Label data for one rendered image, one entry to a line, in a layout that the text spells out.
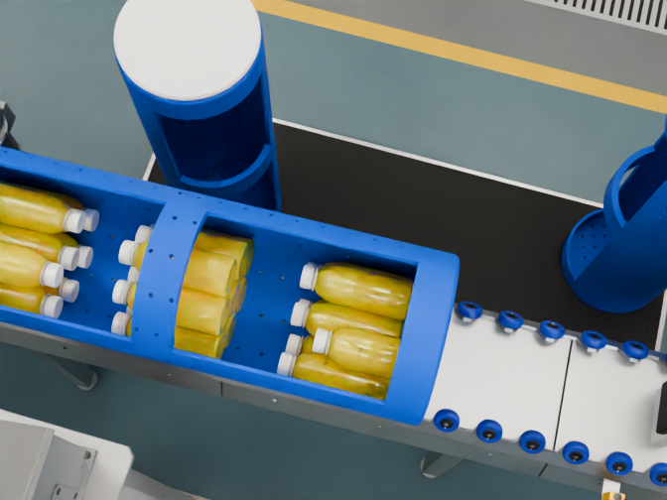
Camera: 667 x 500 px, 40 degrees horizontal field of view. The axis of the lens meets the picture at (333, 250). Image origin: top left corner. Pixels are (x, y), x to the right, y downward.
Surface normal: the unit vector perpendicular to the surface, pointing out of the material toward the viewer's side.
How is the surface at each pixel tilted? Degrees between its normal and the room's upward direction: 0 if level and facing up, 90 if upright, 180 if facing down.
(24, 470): 43
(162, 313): 39
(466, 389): 0
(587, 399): 0
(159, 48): 0
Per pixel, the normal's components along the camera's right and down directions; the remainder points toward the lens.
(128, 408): 0.01, -0.32
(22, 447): -0.66, -0.40
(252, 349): 0.12, -0.72
